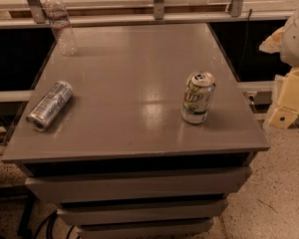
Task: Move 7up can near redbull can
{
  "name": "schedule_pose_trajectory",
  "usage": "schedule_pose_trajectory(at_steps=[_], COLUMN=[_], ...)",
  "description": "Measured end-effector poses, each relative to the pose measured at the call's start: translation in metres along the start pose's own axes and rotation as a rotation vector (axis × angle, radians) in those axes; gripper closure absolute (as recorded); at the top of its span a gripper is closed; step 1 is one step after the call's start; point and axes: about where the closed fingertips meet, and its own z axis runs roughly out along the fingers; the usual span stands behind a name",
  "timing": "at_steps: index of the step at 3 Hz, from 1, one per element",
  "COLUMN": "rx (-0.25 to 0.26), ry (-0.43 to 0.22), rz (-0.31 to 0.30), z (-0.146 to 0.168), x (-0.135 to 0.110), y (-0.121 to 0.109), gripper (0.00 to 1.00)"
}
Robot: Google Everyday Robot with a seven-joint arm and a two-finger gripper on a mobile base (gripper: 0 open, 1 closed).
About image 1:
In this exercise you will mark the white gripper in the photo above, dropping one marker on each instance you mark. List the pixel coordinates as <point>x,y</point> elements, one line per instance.
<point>297,39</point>

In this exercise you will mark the green white 7up can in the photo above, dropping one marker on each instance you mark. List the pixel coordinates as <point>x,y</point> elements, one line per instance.
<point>197,96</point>

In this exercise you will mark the silver redbull can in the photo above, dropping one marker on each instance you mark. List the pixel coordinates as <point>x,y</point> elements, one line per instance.
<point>45,111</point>

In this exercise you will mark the top grey drawer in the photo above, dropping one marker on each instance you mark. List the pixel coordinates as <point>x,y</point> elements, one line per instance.
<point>135,185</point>

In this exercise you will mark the grey drawer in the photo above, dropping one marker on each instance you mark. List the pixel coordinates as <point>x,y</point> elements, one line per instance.
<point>143,212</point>
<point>135,185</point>
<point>148,229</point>

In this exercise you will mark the middle grey drawer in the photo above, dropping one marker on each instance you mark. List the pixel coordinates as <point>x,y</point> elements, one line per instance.
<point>143,212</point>

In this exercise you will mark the bottom grey drawer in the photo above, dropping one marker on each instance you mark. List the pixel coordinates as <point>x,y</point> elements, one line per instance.
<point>148,229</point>

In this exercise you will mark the grey drawer cabinet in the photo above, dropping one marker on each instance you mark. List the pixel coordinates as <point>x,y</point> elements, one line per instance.
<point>125,113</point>

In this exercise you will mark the clear plastic water bottle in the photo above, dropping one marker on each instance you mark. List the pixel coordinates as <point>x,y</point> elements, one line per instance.
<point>61,27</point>

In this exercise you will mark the metal window frame rail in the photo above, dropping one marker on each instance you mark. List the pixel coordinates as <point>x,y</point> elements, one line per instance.
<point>128,12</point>

